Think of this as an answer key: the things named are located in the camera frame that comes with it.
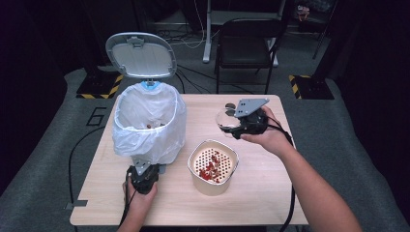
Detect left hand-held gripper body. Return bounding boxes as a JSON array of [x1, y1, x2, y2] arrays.
[[126, 157, 161, 195]]

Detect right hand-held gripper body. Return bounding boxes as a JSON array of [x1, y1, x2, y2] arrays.
[[234, 98, 271, 140]]

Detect white plastic bin liner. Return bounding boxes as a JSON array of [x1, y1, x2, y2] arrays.
[[111, 81, 188, 165]]

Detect red food scraps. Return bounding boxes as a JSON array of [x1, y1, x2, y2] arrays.
[[197, 154, 226, 184]]

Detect beige container with perforated strainer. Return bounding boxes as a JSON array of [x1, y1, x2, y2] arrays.
[[187, 138, 240, 197]]

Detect white pedal trash can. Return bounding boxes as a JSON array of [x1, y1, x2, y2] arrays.
[[104, 32, 188, 175]]

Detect person's left hand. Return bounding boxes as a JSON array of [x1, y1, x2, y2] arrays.
[[122, 180, 159, 216]]

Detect person's right hand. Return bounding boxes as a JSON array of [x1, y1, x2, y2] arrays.
[[240, 105, 293, 158]]

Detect black folding chair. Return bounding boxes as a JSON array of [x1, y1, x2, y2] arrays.
[[214, 17, 285, 95]]

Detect black stand base striped edge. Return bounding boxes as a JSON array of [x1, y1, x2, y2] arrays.
[[75, 73, 125, 100], [288, 74, 336, 101]]

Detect grey table clamp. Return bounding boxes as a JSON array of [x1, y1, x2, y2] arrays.
[[64, 199, 89, 211]]

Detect black cabinet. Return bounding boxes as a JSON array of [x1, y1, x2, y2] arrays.
[[78, 0, 153, 67]]

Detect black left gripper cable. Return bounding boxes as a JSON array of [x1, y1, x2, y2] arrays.
[[118, 173, 136, 227]]

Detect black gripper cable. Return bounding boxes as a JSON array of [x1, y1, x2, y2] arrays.
[[266, 115, 297, 232], [118, 173, 136, 227]]

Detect black floor cables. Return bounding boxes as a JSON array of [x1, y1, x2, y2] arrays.
[[173, 62, 255, 96]]

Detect white desk frame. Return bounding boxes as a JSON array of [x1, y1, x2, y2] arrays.
[[202, 0, 288, 68]]

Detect white floor cables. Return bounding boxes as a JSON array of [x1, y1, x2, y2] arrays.
[[151, 0, 207, 51]]

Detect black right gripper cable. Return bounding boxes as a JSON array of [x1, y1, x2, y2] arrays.
[[266, 115, 297, 232]]

